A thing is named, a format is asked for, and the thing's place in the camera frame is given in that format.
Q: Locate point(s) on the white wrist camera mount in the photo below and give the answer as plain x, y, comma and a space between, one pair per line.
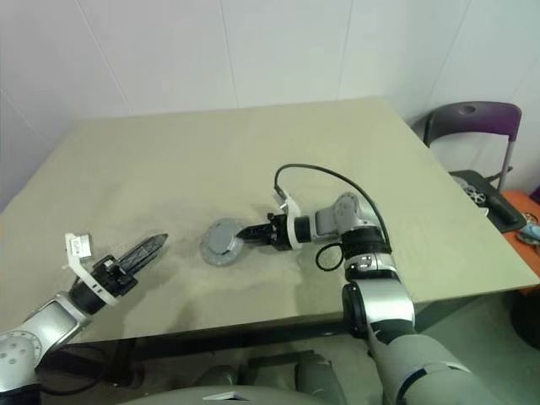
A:
292, 230
78, 246

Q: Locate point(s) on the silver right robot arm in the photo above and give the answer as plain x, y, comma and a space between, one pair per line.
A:
379, 304

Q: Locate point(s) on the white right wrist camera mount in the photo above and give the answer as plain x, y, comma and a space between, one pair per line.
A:
292, 230

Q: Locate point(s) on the small blue and white object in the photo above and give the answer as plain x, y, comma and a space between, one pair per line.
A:
532, 231

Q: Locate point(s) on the folding chair with dark backrest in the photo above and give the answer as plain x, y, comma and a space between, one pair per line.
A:
485, 122

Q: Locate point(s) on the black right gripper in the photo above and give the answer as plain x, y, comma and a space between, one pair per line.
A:
277, 232

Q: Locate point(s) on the grey gear plate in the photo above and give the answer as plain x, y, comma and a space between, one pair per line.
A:
221, 236

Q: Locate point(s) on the silver motor housing copper windings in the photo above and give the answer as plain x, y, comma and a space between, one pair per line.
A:
219, 259

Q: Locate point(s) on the black metal table frame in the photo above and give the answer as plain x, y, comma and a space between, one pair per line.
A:
211, 339

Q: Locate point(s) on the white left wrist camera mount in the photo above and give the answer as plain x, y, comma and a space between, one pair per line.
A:
78, 246

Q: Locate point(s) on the white paper label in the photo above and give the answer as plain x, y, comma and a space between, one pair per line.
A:
223, 396

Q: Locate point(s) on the orange plastic seat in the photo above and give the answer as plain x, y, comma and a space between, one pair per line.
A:
523, 200

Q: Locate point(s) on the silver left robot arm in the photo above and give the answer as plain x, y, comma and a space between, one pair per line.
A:
46, 320

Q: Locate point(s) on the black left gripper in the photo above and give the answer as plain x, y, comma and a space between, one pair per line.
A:
109, 278

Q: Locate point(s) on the black bar-shaped device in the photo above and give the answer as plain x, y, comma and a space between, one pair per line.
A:
504, 208

